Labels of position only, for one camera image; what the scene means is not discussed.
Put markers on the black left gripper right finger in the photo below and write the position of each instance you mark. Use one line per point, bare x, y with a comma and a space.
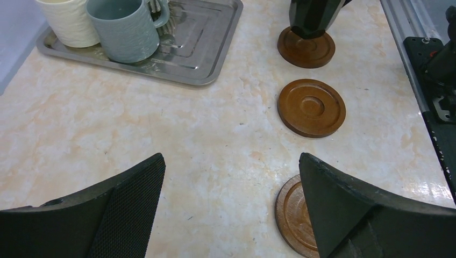
353, 218

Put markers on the brown wooden coaster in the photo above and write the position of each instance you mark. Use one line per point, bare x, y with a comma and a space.
293, 220
305, 53
311, 108

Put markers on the silver metal tray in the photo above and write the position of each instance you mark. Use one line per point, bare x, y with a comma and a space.
193, 44

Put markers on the grey blue mug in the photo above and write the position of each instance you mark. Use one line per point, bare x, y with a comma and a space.
126, 29

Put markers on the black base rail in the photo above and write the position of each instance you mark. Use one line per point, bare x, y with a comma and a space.
433, 64

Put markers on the cream mug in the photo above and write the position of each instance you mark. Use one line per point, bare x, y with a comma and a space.
70, 22

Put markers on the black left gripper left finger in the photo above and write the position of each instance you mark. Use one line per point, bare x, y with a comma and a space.
113, 218

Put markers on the black mug white inside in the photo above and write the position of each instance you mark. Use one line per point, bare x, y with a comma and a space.
310, 19

